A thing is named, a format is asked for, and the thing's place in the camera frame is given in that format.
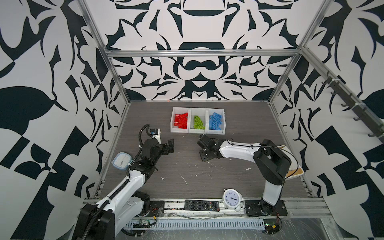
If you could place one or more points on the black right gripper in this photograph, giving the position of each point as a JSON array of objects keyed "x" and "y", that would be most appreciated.
[{"x": 202, "y": 158}]

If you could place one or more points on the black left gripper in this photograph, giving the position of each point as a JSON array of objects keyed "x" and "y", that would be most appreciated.
[{"x": 165, "y": 151}]

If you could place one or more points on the blue lego brick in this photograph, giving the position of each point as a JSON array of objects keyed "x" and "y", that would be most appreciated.
[
  {"x": 212, "y": 124},
  {"x": 216, "y": 127},
  {"x": 216, "y": 116},
  {"x": 218, "y": 122}
]

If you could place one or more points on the green lego brick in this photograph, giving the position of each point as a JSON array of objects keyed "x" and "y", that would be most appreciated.
[
  {"x": 197, "y": 121},
  {"x": 199, "y": 127}
]

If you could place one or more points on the red lego brick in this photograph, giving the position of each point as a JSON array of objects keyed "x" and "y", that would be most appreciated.
[
  {"x": 181, "y": 125},
  {"x": 181, "y": 117}
]

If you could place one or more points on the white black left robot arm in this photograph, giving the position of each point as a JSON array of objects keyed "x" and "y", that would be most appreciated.
[{"x": 105, "y": 219}]

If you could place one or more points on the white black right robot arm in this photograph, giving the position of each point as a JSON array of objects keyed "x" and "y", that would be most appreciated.
[{"x": 275, "y": 163}]

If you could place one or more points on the white middle storage bin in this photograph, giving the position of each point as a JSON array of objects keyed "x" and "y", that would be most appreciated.
[{"x": 203, "y": 114}]

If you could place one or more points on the white storage bin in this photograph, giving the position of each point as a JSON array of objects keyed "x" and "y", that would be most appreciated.
[
  {"x": 179, "y": 110},
  {"x": 223, "y": 120},
  {"x": 203, "y": 114}
]

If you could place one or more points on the white right storage bin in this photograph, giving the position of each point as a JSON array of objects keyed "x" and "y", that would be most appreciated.
[{"x": 223, "y": 120}]

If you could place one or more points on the white left storage bin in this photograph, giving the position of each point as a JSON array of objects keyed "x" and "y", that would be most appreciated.
[{"x": 179, "y": 110}]

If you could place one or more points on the clear lidded food container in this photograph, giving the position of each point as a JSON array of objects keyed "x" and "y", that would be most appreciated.
[{"x": 122, "y": 161}]

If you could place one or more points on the white analog clock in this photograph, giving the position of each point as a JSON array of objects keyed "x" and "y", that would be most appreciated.
[{"x": 233, "y": 200}]

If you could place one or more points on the black remote control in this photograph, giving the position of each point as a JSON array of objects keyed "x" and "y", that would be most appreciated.
[{"x": 202, "y": 206}]

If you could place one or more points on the white tissue box wooden top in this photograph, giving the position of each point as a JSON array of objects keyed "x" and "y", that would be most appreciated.
[{"x": 295, "y": 169}]

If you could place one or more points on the small green circuit board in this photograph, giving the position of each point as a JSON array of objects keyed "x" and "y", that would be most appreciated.
[{"x": 272, "y": 228}]

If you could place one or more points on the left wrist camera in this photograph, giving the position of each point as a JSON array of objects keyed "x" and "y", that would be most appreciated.
[{"x": 156, "y": 134}]

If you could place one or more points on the white cable duct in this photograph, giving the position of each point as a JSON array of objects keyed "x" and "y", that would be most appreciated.
[{"x": 200, "y": 224}]

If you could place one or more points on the grey wall hook rail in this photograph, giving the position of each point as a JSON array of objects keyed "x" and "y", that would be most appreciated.
[{"x": 352, "y": 102}]

